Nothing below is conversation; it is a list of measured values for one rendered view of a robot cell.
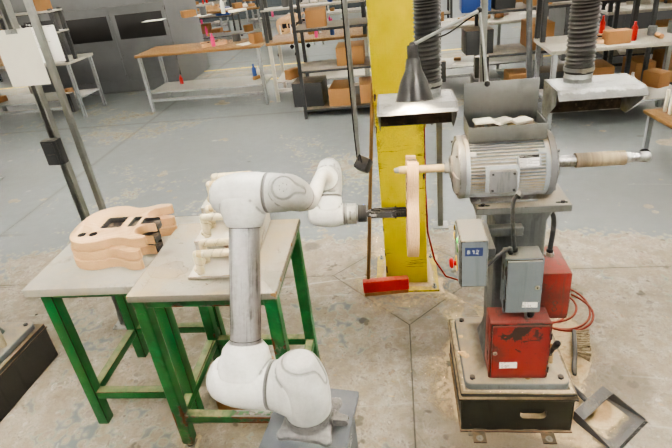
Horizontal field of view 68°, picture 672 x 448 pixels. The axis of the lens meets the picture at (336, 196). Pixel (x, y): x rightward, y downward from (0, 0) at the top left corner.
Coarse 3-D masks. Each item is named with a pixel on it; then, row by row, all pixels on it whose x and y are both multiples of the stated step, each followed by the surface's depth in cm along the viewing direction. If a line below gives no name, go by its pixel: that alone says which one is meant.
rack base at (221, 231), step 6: (222, 222) 228; (216, 228) 223; (222, 228) 223; (228, 228) 222; (198, 234) 220; (216, 234) 218; (222, 234) 218; (228, 234) 217; (264, 234) 229; (198, 240) 215; (198, 246) 216; (216, 246) 215; (222, 246) 215; (228, 246) 215
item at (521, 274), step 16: (512, 208) 188; (512, 224) 190; (512, 240) 193; (512, 256) 197; (528, 256) 196; (512, 272) 197; (528, 272) 196; (512, 288) 200; (528, 288) 200; (512, 304) 204; (528, 304) 203
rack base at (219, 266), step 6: (210, 258) 216; (216, 258) 216; (222, 258) 215; (228, 258) 215; (210, 264) 212; (216, 264) 212; (222, 264) 211; (228, 264) 211; (192, 270) 210; (210, 270) 208; (216, 270) 208; (222, 270) 207; (228, 270) 207; (192, 276) 206; (198, 276) 205; (204, 276) 205; (210, 276) 204; (216, 276) 204; (222, 276) 204; (228, 276) 204
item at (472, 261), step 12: (456, 228) 185; (468, 228) 183; (480, 228) 182; (468, 240) 176; (480, 240) 175; (456, 252) 188; (468, 252) 177; (480, 252) 177; (504, 252) 195; (468, 264) 179; (480, 264) 179; (468, 276) 182; (480, 276) 181
